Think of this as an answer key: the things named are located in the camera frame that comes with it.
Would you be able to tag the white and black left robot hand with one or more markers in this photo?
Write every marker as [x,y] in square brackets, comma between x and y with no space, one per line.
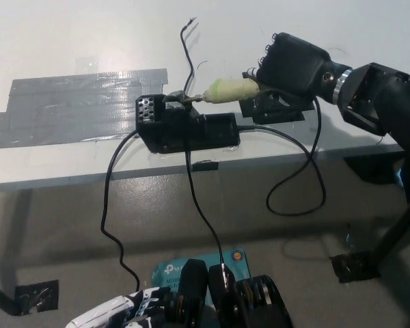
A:
[99,311]

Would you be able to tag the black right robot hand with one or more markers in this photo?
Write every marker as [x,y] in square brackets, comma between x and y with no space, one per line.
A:
[294,68]

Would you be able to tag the tape-wrapped soldering iron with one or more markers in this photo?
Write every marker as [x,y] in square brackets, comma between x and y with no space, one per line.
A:
[232,89]

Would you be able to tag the black robot torso blocks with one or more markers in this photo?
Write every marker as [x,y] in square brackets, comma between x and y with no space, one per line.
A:
[222,297]

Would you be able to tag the black soldering station base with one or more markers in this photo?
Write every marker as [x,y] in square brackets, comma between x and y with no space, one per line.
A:
[184,133]

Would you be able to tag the black square printed holder plate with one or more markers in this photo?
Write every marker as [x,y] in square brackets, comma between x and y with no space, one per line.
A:
[276,112]

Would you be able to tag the black floor tape patch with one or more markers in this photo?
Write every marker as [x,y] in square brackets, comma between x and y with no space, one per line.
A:
[353,268]
[37,297]

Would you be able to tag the teal tp-link box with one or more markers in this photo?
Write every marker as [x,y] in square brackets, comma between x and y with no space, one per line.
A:
[167,271]

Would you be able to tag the small black tape strip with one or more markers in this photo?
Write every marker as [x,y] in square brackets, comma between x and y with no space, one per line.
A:
[205,166]

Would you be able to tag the grey duct tape patch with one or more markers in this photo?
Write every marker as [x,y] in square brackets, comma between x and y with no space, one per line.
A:
[71,106]

